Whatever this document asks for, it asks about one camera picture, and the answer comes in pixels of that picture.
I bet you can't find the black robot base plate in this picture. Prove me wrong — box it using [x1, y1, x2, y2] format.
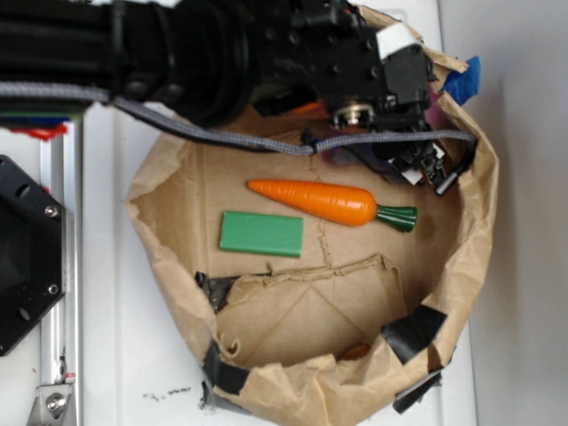
[1, 155, 65, 357]

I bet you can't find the gray plush bunny toy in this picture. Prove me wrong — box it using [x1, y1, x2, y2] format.
[322, 143, 392, 175]

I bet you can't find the metal corner bracket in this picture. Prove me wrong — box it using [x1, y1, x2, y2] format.
[26, 383, 76, 426]

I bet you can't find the brown paper bag bin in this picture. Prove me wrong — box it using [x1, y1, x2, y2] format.
[124, 4, 500, 426]

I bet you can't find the green wooden block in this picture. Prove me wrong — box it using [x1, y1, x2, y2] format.
[219, 211, 304, 257]

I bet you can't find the small orange object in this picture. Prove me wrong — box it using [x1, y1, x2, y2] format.
[340, 343, 371, 361]

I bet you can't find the orange toy carrot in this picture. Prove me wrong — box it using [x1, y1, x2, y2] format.
[248, 179, 418, 233]

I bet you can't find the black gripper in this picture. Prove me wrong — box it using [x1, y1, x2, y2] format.
[256, 0, 438, 134]

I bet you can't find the gray braided cable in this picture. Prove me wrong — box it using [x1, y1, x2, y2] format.
[0, 82, 480, 156]

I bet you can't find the aluminum frame rail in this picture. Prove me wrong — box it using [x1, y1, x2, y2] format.
[40, 124, 83, 385]

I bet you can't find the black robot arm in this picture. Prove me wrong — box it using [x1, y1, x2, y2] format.
[1, 1, 435, 130]

